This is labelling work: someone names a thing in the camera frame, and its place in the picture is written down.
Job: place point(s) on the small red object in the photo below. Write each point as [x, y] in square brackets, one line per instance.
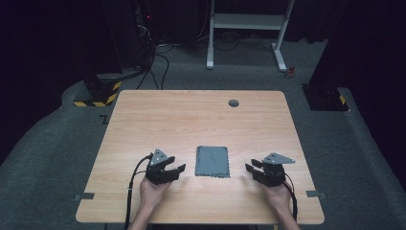
[290, 72]

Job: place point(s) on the white metal stand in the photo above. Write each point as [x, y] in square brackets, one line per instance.
[247, 21]

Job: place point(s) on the black yellow striped post base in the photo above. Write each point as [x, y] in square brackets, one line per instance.
[102, 92]

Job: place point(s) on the dark equipment rack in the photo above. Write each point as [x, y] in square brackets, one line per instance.
[145, 28]

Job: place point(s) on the blue textured cloth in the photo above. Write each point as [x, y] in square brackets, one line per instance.
[212, 161]

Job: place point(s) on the person's left hand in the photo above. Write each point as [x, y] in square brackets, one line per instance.
[151, 195]

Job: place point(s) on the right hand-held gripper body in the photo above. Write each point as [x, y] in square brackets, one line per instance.
[274, 174]

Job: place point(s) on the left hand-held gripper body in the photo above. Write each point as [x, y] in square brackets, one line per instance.
[158, 174]

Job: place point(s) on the person's right hand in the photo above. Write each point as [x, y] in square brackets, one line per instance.
[280, 198]

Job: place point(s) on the black tape mark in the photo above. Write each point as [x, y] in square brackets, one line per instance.
[104, 119]

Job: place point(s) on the grey tape strip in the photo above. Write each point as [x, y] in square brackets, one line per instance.
[85, 196]
[315, 194]

